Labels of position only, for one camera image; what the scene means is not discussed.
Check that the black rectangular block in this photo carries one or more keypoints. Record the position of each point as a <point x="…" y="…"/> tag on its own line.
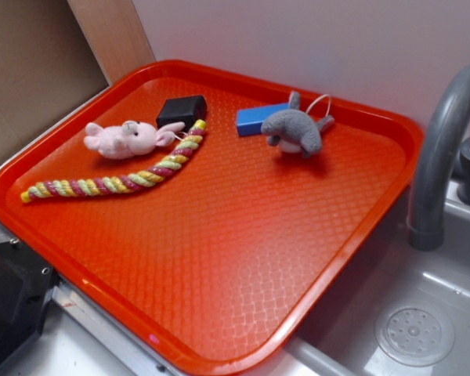
<point x="184" y="109"/>

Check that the blue rectangular block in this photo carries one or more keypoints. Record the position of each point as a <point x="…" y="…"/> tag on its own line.
<point x="249" y="121"/>

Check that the multicolour twisted rope toy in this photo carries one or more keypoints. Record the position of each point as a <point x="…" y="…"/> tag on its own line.
<point x="124" y="184"/>

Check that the pink plush animal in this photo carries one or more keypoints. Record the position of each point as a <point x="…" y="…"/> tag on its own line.
<point x="131" y="139"/>

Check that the brown cardboard panel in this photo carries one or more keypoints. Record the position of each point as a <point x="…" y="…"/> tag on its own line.
<point x="56" y="55"/>

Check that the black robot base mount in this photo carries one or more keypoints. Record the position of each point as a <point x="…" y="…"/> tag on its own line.
<point x="26" y="283"/>

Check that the round sink drain cover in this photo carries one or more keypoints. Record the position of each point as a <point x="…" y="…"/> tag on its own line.
<point x="414" y="333"/>

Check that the gray plush animal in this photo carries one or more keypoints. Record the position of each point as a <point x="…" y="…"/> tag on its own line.
<point x="294" y="131"/>

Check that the gray curved faucet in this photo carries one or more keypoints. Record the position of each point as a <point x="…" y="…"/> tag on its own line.
<point x="446" y="144"/>

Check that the red plastic tray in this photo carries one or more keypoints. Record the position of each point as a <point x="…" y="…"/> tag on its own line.
<point x="215" y="267"/>

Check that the gray toy sink basin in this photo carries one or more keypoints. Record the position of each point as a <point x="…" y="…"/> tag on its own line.
<point x="337" y="336"/>

